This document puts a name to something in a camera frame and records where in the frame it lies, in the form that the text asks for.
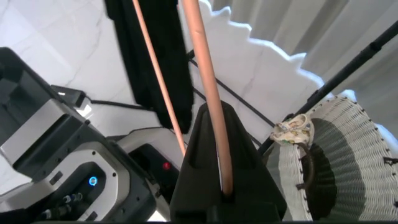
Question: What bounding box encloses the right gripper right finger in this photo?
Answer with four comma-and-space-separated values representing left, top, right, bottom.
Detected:
221, 100, 287, 223

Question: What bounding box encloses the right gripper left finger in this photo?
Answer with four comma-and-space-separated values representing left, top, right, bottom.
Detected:
169, 102, 223, 223

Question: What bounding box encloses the black garment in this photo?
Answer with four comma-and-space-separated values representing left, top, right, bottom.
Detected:
104, 0, 196, 135

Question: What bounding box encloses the pink clothes hanger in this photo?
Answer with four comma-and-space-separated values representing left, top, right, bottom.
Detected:
132, 0, 234, 197

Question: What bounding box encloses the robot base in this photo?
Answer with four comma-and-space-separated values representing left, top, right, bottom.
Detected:
0, 46, 187, 223

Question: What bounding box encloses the white laundry basket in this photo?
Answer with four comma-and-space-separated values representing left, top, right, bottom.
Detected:
266, 96, 398, 222

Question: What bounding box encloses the black clothes rack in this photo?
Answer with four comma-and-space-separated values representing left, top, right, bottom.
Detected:
186, 20, 398, 155

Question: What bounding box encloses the cream printed garment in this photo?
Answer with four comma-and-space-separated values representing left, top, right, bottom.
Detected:
269, 113, 315, 146

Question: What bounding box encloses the black cable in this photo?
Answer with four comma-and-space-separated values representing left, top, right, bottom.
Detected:
89, 98, 155, 112

